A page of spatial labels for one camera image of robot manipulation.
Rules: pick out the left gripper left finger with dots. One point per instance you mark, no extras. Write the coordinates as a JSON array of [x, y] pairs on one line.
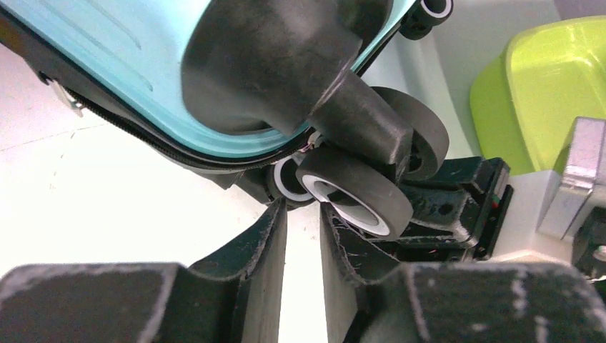
[[232, 295]]

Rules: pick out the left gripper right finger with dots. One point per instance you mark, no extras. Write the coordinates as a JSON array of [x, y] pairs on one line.
[[370, 296]]

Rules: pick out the pink teal cartoon suitcase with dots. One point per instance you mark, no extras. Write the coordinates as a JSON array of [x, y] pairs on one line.
[[268, 94]]

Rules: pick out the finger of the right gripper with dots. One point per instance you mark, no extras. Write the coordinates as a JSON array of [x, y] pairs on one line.
[[458, 213]]

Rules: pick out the lime green plastic tray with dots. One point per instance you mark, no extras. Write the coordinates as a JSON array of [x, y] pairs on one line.
[[525, 101]]

